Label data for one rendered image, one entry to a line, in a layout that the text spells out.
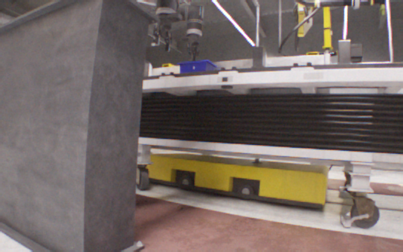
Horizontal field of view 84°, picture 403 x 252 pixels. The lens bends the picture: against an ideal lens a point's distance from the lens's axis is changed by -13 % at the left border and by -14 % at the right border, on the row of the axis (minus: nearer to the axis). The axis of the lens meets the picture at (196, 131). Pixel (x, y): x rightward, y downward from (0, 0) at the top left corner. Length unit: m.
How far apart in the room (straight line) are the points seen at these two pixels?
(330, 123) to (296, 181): 0.47
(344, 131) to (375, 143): 0.19
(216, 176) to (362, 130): 1.08
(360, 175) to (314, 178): 0.40
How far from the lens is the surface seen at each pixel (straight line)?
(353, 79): 1.41
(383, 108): 1.72
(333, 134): 1.67
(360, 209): 1.61
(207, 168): 2.06
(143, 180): 2.06
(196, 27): 1.78
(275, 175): 1.88
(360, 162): 1.54
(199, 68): 1.72
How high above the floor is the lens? 0.44
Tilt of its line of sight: 2 degrees up
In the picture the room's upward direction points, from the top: 4 degrees clockwise
